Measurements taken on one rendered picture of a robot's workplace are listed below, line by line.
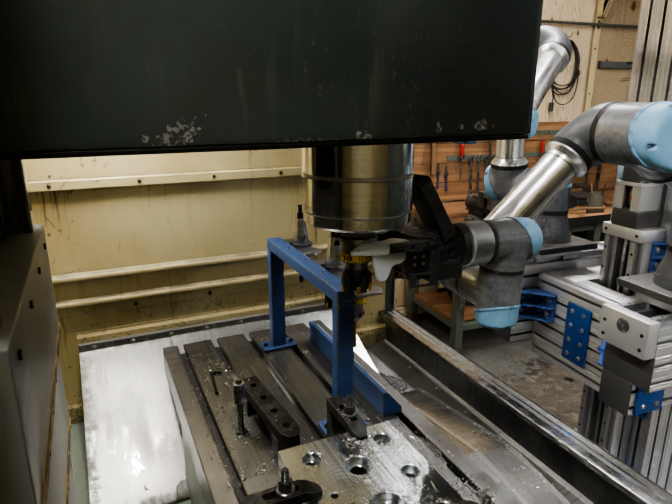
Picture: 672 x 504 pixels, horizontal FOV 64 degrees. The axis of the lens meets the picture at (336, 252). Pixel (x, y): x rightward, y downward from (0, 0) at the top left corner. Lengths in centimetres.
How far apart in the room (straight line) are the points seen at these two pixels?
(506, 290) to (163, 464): 103
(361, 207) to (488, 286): 33
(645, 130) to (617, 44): 386
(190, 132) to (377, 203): 27
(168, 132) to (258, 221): 126
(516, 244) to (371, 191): 32
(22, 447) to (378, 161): 49
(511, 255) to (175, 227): 112
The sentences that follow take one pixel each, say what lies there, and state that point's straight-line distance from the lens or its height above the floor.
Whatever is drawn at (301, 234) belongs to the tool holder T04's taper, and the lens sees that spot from 144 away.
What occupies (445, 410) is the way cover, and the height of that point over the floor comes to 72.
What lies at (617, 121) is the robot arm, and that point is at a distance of 110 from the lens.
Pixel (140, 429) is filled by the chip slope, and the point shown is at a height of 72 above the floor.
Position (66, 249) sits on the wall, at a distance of 175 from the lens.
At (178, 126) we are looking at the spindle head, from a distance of 57.
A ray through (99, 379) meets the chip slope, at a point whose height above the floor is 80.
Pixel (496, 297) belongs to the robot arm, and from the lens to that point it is 96.
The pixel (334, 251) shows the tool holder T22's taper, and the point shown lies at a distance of 124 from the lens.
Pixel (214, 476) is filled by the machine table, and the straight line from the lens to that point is 115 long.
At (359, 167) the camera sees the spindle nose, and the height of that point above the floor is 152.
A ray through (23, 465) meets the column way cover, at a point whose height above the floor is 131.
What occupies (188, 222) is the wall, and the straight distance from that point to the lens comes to 176.
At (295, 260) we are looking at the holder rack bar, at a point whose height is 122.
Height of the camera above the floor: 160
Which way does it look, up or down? 16 degrees down
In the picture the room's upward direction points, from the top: straight up
